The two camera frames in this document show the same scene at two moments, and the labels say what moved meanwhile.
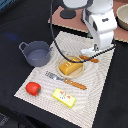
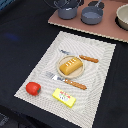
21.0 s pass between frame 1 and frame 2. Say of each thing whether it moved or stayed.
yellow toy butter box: stayed
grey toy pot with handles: moved
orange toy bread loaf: stayed
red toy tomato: stayed
